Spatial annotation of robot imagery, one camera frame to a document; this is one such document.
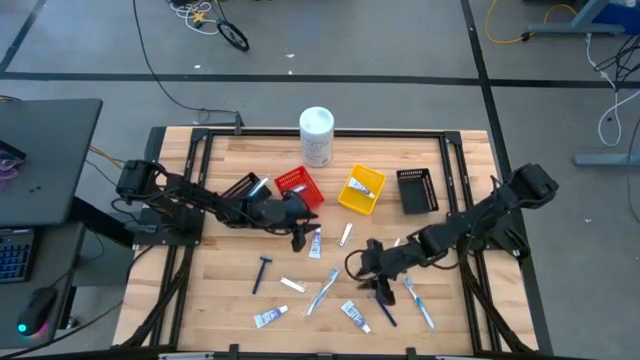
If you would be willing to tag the black aluminium table frame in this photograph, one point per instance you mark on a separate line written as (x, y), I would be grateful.
(260, 133)

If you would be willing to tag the dark grey desk shelf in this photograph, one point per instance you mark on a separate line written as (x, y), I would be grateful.
(55, 260)

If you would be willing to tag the white narrow sachet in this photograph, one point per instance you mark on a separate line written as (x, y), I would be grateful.
(345, 235)
(292, 285)

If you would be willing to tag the black computer mouse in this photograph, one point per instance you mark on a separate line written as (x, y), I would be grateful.
(37, 310)

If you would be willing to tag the blue white toothbrush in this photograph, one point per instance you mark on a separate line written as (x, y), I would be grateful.
(419, 302)
(322, 292)

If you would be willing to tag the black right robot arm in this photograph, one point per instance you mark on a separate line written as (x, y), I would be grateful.
(475, 220)

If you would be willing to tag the black desk top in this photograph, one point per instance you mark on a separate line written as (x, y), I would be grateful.
(45, 160)

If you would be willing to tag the black clamp post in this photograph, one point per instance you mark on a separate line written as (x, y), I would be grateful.
(238, 125)

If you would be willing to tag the red plastic mesh basket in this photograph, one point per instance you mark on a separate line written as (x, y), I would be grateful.
(312, 195)

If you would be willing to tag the black wheel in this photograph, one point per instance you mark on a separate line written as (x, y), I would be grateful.
(239, 44)

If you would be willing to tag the grey desk foot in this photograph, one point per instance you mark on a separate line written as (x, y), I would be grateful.
(605, 159)

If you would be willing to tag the blue disposable razor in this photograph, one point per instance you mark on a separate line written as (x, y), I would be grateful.
(260, 277)
(387, 314)

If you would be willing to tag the yellow plastic mesh basket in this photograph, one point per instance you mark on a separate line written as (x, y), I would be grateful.
(352, 202)

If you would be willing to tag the black plastic mesh basket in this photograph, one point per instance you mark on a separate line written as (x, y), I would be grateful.
(417, 192)
(242, 187)

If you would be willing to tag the black backlit keyboard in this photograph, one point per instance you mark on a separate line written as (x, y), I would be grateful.
(15, 257)

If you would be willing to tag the desk with blue-grey legs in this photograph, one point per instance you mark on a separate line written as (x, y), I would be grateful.
(575, 27)

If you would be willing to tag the crinkled silver foil sachet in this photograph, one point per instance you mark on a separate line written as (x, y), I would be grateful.
(299, 188)

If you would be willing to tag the white wipes canister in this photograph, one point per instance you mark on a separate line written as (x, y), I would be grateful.
(316, 135)

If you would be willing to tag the white purple toothpaste tube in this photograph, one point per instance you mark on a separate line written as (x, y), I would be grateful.
(355, 316)
(269, 317)
(361, 188)
(315, 246)

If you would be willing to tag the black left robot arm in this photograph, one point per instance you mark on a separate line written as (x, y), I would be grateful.
(200, 197)

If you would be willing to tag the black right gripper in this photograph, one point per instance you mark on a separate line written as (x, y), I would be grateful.
(380, 260)

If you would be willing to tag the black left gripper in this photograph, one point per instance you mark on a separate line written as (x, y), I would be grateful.
(296, 209)

